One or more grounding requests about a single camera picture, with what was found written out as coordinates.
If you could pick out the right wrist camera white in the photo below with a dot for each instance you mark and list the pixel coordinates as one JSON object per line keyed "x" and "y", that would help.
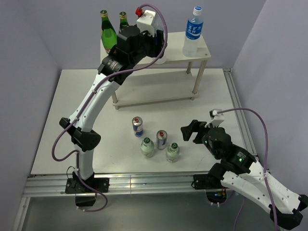
{"x": 216, "y": 118}

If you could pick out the small pocari sweat bottle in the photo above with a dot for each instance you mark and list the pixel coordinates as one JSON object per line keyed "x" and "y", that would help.
{"x": 160, "y": 40}

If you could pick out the green glass bottle right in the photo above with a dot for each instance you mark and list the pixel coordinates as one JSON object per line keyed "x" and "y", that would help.
{"x": 123, "y": 21}

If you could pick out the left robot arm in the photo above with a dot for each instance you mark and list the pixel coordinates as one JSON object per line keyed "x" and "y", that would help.
{"x": 80, "y": 124}

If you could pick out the large pocari sweat bottle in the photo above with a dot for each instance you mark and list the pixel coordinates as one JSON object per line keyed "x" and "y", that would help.
{"x": 193, "y": 32}

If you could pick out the green glass bottle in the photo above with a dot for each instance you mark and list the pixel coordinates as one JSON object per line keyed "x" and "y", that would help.
{"x": 123, "y": 21}
{"x": 108, "y": 34}

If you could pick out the red bull can front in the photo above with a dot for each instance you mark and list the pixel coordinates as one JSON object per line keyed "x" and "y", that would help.
{"x": 161, "y": 139}

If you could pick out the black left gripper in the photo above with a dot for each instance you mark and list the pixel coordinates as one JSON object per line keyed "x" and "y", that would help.
{"x": 156, "y": 48}

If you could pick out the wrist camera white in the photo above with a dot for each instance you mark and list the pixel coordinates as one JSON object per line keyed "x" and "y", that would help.
{"x": 216, "y": 118}
{"x": 147, "y": 21}

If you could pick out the clear chang bottle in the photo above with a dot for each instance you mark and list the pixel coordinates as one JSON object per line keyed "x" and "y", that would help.
{"x": 172, "y": 153}
{"x": 147, "y": 147}

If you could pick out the aluminium rail frame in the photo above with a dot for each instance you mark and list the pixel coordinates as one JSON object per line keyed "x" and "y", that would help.
{"x": 144, "y": 194}

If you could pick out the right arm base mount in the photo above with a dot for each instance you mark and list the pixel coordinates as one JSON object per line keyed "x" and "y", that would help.
{"x": 216, "y": 194}

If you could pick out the clear chang bottle left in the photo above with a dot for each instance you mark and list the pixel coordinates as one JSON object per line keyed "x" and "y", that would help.
{"x": 147, "y": 147}

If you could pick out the white two-tier shelf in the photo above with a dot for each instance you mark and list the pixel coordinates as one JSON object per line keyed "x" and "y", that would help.
{"x": 158, "y": 85}

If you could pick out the green glass bottle left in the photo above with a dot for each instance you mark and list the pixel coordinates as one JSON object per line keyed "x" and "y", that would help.
{"x": 108, "y": 34}

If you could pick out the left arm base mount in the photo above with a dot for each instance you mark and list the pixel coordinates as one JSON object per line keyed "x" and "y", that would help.
{"x": 84, "y": 196}

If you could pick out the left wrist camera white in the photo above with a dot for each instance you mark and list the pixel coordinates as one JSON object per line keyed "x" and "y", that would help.
{"x": 147, "y": 21}

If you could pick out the red bull can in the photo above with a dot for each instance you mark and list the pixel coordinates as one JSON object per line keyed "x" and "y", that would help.
{"x": 137, "y": 124}
{"x": 161, "y": 139}

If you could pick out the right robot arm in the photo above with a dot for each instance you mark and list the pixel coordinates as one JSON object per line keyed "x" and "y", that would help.
{"x": 240, "y": 171}

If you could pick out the clear chang bottle right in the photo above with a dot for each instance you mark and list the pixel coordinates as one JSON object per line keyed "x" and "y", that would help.
{"x": 172, "y": 153}

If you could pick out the red bull can rear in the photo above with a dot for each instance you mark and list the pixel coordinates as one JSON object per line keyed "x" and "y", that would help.
{"x": 137, "y": 124}

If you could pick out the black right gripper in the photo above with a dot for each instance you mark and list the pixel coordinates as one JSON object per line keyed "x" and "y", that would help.
{"x": 195, "y": 126}

